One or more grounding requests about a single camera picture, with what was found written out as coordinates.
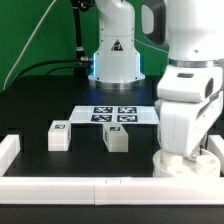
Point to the white U-shaped fence frame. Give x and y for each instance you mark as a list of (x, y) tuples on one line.
[(102, 191)]

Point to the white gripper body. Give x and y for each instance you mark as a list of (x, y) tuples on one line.
[(191, 101)]

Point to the white marker sheet with tags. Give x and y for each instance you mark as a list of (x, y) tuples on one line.
[(145, 115)]

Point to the white round stool seat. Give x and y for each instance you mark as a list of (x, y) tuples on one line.
[(168, 165)]

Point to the black pole with cables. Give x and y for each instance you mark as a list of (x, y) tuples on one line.
[(81, 61)]

